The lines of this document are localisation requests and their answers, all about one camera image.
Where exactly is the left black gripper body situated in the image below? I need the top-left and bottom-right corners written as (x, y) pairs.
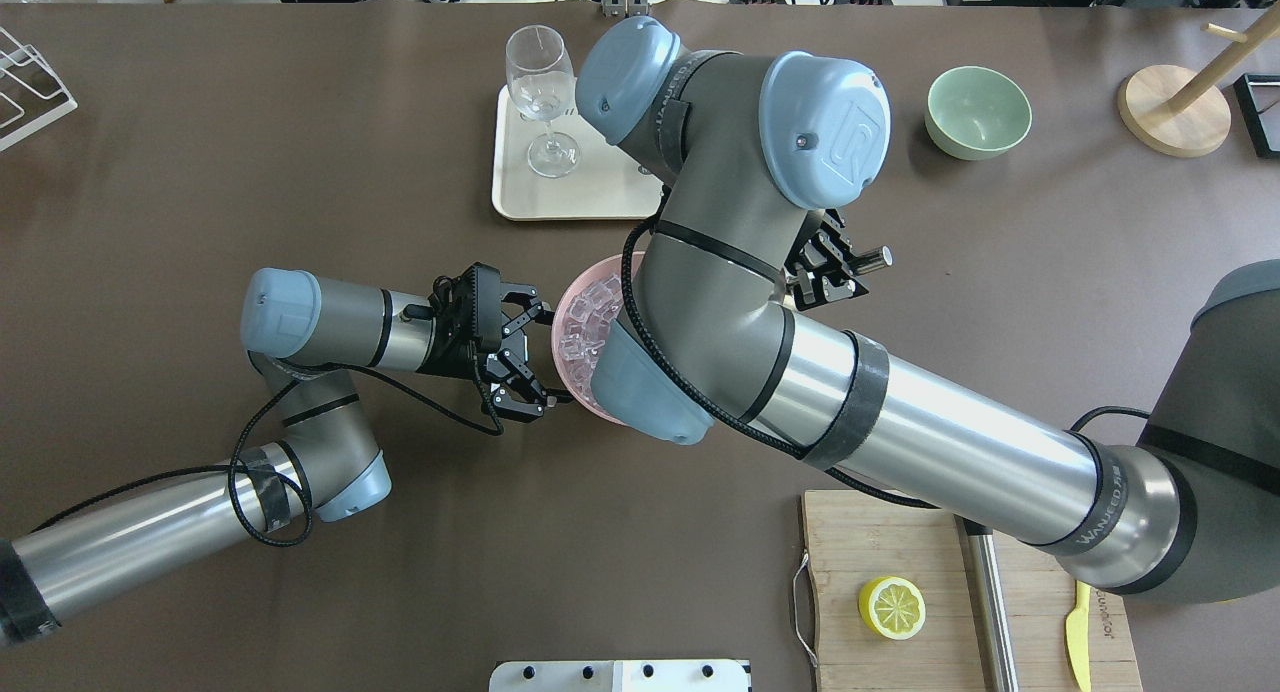
top-left (419, 263), bottom-right (529, 379)

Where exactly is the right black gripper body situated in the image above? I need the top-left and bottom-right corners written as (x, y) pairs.
top-left (783, 208), bottom-right (869, 310)

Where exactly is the pink bowl with ice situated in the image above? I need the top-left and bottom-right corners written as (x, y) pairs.
top-left (550, 255), bottom-right (623, 423)

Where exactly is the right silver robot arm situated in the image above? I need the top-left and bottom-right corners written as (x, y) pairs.
top-left (576, 17), bottom-right (1279, 604)

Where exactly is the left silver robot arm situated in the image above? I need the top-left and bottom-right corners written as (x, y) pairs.
top-left (3, 263), bottom-right (557, 647)

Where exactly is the wooden cup tree stand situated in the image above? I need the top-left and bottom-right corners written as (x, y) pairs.
top-left (1116, 5), bottom-right (1279, 159)

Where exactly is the white cup drying rack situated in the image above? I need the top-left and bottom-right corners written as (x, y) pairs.
top-left (1, 28), bottom-right (79, 151)

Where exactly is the cream serving tray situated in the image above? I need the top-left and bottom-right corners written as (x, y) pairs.
top-left (490, 87), bottom-right (660, 223)

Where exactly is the clear wine glass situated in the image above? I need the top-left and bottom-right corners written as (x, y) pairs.
top-left (506, 26), bottom-right (579, 180)

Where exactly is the light green bowl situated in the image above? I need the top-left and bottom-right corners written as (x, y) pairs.
top-left (925, 67), bottom-right (1034, 162)

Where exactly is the lemon half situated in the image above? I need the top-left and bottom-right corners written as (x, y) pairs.
top-left (858, 576), bottom-right (927, 641)

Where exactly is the bamboo cutting board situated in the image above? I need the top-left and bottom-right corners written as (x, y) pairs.
top-left (792, 489), bottom-right (1143, 692)

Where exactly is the silver metal muddler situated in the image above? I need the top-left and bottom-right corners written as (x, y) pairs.
top-left (959, 515), bottom-right (1021, 691)

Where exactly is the yellow plastic knife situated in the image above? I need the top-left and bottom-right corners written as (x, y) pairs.
top-left (1064, 581), bottom-right (1092, 691)

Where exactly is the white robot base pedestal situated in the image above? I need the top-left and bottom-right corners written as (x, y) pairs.
top-left (488, 657), bottom-right (754, 691)

